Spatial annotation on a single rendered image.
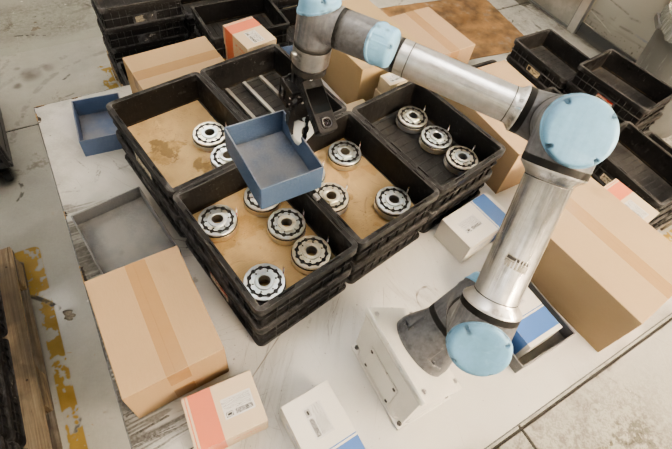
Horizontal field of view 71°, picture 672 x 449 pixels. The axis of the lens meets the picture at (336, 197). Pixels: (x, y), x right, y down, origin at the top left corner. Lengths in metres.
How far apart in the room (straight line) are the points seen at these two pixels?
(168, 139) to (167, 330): 0.63
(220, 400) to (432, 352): 0.48
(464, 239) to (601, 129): 0.68
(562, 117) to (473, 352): 0.44
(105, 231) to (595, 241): 1.38
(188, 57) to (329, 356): 1.11
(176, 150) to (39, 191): 1.26
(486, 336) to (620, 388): 1.56
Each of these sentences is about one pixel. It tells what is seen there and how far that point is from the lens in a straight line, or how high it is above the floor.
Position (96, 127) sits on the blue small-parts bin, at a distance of 1.81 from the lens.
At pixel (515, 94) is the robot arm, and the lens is 0.99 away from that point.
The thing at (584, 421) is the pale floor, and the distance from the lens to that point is 2.30.
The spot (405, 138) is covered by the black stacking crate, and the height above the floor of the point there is 0.83.
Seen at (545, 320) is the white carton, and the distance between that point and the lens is 1.40.
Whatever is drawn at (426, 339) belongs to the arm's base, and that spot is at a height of 0.93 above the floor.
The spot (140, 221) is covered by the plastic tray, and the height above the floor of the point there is 0.70.
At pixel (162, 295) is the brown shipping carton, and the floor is 0.86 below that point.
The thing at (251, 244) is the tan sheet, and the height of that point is 0.83.
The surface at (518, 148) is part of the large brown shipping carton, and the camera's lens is 1.60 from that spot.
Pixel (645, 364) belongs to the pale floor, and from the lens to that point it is 2.56.
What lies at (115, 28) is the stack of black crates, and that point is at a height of 0.48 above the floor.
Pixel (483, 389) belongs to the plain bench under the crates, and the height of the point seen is 0.70.
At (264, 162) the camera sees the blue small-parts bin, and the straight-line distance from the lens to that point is 1.11.
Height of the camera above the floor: 1.91
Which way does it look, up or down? 52 degrees down
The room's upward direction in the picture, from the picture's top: 10 degrees clockwise
